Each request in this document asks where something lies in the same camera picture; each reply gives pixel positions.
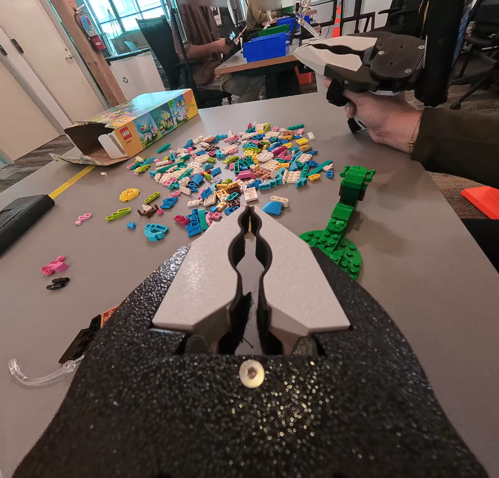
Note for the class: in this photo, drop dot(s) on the wooden work table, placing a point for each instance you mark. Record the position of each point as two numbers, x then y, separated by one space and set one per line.
253 65

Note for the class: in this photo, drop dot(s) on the orange flat block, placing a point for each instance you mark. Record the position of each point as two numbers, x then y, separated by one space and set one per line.
483 199

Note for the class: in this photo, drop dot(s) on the black rectangular case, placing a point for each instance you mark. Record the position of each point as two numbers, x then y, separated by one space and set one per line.
23 221

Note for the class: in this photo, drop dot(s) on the salmon brick plate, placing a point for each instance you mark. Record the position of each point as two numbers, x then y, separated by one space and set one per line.
107 317

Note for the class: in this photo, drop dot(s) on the wooden post with red sign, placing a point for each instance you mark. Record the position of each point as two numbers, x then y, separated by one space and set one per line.
109 84

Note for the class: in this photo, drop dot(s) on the pink small brick cluster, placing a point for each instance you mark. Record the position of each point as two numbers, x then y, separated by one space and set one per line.
54 267

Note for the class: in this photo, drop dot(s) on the grey desk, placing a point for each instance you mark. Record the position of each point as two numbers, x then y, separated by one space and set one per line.
409 291

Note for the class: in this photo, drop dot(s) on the pile of colourful toy bricks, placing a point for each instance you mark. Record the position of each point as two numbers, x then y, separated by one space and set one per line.
249 162

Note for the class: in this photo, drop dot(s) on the black office chair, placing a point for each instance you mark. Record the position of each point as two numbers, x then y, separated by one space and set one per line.
160 49
479 38

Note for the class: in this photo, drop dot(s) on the yellow round dish brick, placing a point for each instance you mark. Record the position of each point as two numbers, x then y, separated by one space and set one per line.
129 195

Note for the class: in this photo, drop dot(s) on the colourful toy brick box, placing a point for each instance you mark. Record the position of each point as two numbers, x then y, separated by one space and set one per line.
156 115

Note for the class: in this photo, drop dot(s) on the clear curved plastic rod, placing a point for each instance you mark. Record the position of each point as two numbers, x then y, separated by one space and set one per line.
39 380

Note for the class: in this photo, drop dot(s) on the white recycling bin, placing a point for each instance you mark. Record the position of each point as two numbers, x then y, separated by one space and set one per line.
132 77

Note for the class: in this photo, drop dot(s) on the person's right hand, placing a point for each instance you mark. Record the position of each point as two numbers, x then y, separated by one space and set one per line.
386 119

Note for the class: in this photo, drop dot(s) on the person's right forearm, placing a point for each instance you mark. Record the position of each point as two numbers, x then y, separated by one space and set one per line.
460 143

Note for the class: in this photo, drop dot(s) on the green storage bin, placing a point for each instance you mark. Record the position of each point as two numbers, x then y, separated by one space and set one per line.
275 30

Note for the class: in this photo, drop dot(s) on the red fire extinguisher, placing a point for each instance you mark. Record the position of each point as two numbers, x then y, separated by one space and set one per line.
87 24

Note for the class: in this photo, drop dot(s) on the orange traffic cone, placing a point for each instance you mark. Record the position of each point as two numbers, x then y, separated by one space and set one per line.
337 22

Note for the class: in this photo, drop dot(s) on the blue storage bin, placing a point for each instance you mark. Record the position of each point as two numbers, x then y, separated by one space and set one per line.
265 49
286 22

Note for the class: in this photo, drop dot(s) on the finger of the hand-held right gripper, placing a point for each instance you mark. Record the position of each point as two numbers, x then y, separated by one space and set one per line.
343 62
347 41

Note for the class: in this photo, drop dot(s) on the black small brick cluster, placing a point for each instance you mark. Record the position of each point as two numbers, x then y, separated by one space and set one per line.
58 283

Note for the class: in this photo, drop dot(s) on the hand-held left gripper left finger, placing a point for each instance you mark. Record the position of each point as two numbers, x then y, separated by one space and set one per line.
195 287

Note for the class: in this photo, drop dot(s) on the yellow tape strip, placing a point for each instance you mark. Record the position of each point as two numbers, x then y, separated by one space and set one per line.
72 181

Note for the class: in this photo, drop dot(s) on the white door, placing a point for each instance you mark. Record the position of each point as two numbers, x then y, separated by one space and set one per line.
23 108
46 57

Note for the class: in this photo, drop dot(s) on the green brick plant model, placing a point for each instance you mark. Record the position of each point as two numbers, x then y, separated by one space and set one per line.
335 232

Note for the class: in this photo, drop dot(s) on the black wedge plate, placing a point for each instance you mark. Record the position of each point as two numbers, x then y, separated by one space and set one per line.
91 330
76 347

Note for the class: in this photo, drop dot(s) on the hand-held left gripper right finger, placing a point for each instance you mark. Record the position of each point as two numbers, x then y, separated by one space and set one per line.
304 287

